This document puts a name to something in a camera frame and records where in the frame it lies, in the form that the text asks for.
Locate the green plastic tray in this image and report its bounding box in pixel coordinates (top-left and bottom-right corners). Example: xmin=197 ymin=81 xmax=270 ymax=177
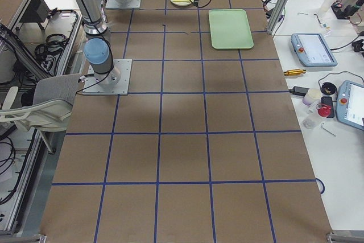
xmin=208 ymin=9 xmax=254 ymax=50

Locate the upper teach pendant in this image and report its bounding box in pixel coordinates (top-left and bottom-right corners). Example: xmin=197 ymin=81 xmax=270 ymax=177
xmin=291 ymin=33 xmax=337 ymax=67

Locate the teach pendant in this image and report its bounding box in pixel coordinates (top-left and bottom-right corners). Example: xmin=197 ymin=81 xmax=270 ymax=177
xmin=291 ymin=33 xmax=337 ymax=67
xmin=336 ymin=80 xmax=364 ymax=131

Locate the gold cylindrical tool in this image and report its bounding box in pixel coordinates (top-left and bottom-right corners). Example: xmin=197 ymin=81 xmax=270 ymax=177
xmin=283 ymin=69 xmax=306 ymax=77

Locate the black power adapter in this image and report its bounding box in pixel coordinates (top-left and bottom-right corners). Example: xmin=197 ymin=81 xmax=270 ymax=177
xmin=288 ymin=86 xmax=309 ymax=97

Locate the white cup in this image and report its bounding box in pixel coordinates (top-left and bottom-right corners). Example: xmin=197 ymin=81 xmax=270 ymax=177
xmin=302 ymin=88 xmax=322 ymax=106

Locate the grey office chair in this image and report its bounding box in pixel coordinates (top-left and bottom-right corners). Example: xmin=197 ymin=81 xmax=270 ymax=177
xmin=1 ymin=73 xmax=81 ymax=154

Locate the red lid jar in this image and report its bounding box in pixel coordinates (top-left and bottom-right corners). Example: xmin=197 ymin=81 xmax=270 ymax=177
xmin=317 ymin=104 xmax=332 ymax=118

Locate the lower teach pendant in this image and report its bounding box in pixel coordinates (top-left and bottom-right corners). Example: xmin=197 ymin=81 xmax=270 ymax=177
xmin=336 ymin=80 xmax=364 ymax=131

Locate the aluminium frame post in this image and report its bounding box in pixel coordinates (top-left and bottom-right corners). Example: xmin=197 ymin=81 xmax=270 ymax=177
xmin=266 ymin=0 xmax=305 ymax=36

